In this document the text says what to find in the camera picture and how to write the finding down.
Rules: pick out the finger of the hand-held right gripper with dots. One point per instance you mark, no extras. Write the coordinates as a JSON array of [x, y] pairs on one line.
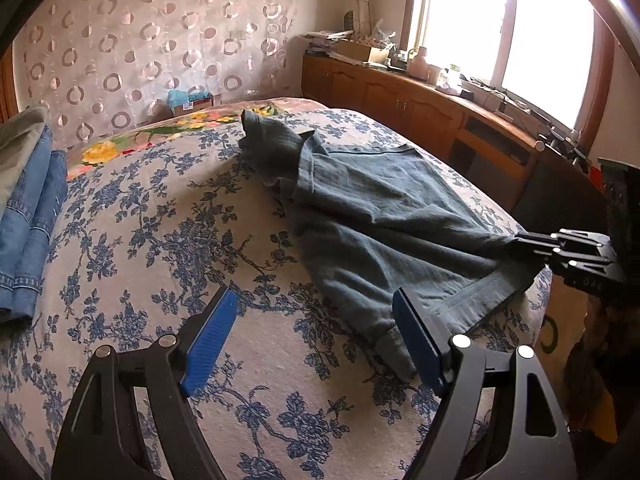
[[565, 239], [580, 267]]

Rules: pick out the clear plastic bag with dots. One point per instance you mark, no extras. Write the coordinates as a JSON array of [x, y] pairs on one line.
[[450, 80]]

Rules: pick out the folded blue jeans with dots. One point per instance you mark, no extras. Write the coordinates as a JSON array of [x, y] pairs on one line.
[[30, 220]]

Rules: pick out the pile of papers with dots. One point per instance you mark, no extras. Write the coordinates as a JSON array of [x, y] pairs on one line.
[[325, 40]]

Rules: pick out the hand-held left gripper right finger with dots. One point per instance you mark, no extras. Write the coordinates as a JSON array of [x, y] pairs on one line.
[[416, 340]]

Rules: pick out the bed with floral sheet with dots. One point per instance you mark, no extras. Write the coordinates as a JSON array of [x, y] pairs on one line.
[[150, 220]]

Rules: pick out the circle-patterned curtain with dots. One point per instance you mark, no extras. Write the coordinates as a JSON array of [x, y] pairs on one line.
[[150, 35]]

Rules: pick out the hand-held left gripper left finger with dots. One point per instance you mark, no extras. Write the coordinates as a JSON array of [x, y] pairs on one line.
[[212, 340]]

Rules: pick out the folded grey-green pants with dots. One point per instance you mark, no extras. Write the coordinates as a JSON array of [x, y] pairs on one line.
[[19, 130]]

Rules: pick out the cardboard box with blue packets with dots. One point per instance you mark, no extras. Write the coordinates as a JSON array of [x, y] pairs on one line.
[[192, 100]]

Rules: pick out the cardboard box green print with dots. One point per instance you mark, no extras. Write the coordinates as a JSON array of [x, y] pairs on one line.
[[555, 330]]

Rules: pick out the colourful floral blanket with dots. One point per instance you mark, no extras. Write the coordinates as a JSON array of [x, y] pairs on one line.
[[105, 152]]

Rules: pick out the wooden cabinet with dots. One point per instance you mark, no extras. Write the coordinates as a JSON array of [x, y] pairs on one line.
[[400, 100]]

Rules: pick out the window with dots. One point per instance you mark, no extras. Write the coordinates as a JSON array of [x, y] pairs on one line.
[[540, 35]]

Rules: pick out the open cardboard box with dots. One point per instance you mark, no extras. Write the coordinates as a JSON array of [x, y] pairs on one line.
[[357, 50]]

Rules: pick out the wooden headboard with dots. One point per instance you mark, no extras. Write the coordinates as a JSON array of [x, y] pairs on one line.
[[7, 90]]

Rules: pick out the grey-blue pants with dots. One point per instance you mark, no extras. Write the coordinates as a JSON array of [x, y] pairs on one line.
[[390, 220]]

